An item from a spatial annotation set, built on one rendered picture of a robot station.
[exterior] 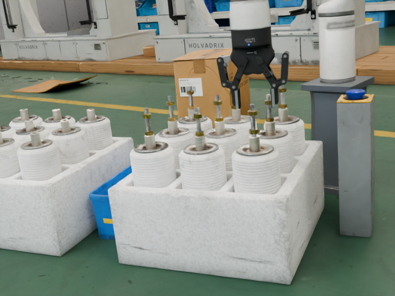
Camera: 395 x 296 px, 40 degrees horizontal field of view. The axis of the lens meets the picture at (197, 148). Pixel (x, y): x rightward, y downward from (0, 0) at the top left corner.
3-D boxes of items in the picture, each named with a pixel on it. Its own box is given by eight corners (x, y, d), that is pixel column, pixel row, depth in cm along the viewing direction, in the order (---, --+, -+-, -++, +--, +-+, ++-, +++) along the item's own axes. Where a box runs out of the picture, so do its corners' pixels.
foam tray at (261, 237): (187, 197, 155) (180, 137, 149) (324, 207, 139) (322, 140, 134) (118, 263, 120) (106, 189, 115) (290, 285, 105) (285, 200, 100)
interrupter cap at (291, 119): (306, 120, 128) (306, 117, 127) (283, 127, 123) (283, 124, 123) (283, 116, 134) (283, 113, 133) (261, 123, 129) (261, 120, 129)
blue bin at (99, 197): (147, 194, 160) (143, 155, 157) (181, 196, 156) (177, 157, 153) (93, 239, 134) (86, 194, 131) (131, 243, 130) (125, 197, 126)
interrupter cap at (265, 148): (234, 158, 105) (234, 155, 105) (237, 147, 112) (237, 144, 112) (273, 157, 104) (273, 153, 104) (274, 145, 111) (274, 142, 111)
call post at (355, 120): (344, 222, 130) (341, 96, 121) (374, 224, 127) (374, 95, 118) (339, 235, 123) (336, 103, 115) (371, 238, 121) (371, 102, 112)
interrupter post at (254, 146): (248, 154, 107) (247, 138, 106) (249, 150, 109) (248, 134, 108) (260, 153, 107) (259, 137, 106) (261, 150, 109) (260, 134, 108)
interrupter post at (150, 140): (153, 147, 119) (151, 132, 118) (158, 148, 117) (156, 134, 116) (143, 149, 118) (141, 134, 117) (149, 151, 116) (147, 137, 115)
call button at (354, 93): (347, 97, 119) (347, 88, 118) (366, 97, 117) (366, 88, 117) (344, 101, 115) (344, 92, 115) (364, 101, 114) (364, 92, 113)
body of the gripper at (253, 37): (224, 27, 98) (228, 78, 101) (271, 24, 96) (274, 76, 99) (231, 23, 105) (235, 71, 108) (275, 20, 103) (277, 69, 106)
